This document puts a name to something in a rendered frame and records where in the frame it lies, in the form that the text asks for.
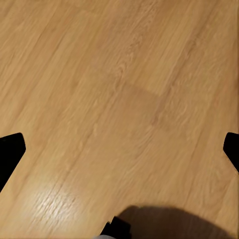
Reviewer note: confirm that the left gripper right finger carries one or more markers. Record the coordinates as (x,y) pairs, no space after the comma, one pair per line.
(231,148)

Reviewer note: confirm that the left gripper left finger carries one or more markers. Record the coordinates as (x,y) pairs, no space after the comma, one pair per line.
(12,148)

